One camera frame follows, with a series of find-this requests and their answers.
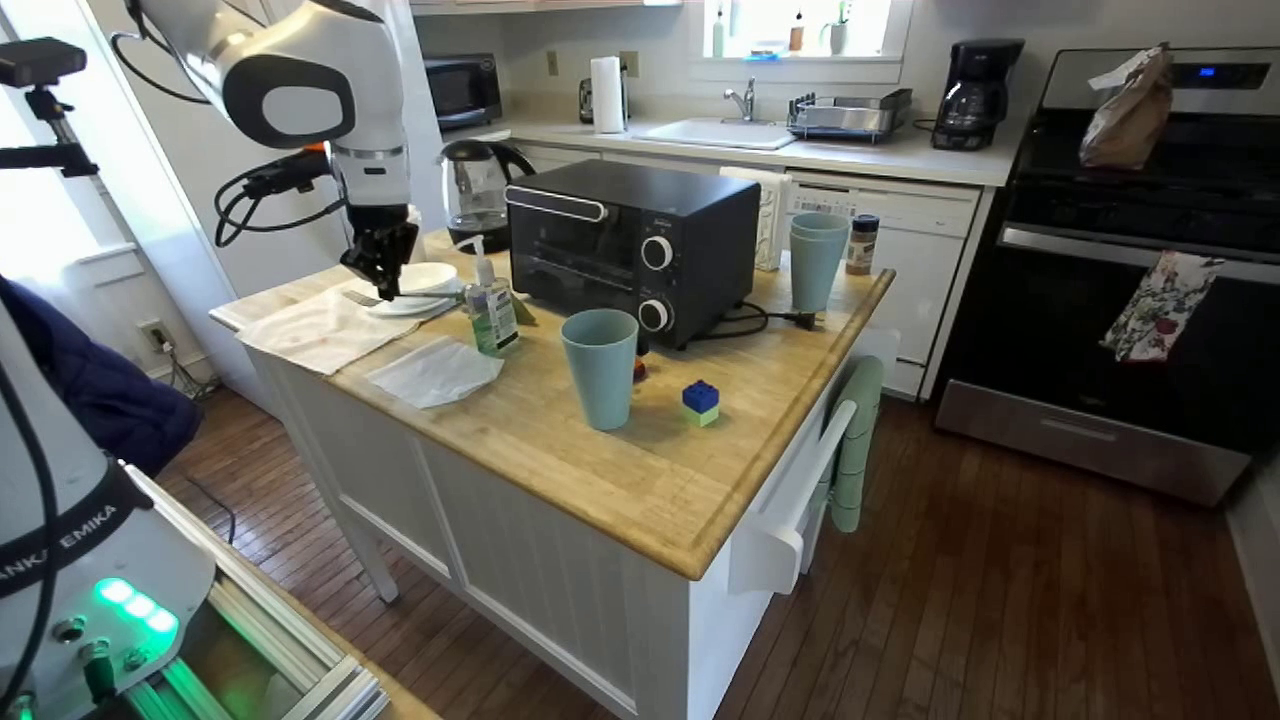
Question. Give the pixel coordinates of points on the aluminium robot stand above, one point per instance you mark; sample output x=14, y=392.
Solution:
x=265, y=626

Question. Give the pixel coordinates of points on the green soap bottle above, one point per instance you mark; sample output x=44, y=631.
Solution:
x=719, y=35

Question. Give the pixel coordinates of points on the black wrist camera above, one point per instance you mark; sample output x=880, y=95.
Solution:
x=285, y=173

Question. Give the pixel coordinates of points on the teal plastic cup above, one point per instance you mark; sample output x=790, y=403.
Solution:
x=602, y=372
x=816, y=265

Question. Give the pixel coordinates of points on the kitchen window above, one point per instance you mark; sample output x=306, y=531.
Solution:
x=812, y=24

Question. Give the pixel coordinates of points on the glass electric kettle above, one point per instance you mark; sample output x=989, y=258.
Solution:
x=473, y=195

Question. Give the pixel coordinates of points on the black toaster oven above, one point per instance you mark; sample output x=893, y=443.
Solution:
x=602, y=253

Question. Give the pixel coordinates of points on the black coffee maker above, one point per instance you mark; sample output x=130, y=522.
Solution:
x=977, y=95

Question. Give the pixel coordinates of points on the black camera tripod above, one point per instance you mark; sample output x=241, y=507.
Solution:
x=42, y=60

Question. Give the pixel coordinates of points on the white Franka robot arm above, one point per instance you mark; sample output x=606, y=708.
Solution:
x=372, y=81

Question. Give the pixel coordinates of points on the small spice jar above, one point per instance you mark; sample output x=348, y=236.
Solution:
x=860, y=248

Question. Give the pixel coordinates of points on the green hand soap dispenser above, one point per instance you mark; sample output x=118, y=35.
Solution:
x=491, y=322

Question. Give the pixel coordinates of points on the brown paper bag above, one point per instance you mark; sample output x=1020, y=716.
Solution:
x=1126, y=120

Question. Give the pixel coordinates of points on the white wall outlet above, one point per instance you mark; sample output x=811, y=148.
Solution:
x=152, y=333

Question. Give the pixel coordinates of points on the white towel bar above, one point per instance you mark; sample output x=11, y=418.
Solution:
x=795, y=522

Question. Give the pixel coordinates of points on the stained white cloth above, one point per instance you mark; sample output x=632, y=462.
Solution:
x=306, y=333

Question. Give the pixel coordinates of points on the metal faucet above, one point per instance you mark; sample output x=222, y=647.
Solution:
x=744, y=100

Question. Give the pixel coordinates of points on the white paper napkin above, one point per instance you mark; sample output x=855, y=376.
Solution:
x=435, y=372

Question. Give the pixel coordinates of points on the black microwave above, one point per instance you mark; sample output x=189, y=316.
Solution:
x=461, y=88

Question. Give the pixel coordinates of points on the white ceramic plate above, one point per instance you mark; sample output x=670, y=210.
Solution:
x=425, y=306

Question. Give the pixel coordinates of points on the green hanging towel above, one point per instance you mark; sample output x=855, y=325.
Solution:
x=858, y=453

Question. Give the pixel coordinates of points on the white kitchen sink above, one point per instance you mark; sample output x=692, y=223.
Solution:
x=713, y=135

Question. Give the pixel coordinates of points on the grey dish rack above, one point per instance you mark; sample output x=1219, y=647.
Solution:
x=851, y=117

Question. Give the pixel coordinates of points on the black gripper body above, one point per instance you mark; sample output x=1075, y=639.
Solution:
x=381, y=233

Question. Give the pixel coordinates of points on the blue and green sponge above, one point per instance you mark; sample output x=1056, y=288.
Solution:
x=703, y=398

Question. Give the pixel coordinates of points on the white paper towel roll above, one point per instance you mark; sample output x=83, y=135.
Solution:
x=610, y=95

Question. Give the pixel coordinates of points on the white kitchen island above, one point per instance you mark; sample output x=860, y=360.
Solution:
x=533, y=560

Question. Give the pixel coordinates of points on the black steel stove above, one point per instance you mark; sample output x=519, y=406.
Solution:
x=1134, y=372

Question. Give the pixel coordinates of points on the blue dish sponge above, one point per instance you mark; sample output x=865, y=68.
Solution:
x=764, y=59

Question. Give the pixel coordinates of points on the dark blue jacket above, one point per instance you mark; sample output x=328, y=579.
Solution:
x=104, y=392

